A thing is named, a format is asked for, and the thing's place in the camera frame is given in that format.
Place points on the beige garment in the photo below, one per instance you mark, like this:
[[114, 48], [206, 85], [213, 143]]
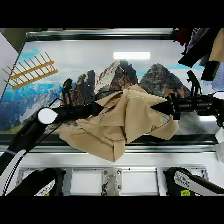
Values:
[[218, 46], [133, 116]]

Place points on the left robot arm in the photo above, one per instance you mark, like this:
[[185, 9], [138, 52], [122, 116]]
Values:
[[26, 133]]

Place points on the yellow wooden rack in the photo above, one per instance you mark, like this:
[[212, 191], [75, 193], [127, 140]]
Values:
[[31, 71]]

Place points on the dark red garment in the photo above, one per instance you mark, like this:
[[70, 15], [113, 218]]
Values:
[[183, 35]]

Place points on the blue garment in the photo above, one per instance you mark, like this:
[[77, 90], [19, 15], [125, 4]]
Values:
[[219, 78]]

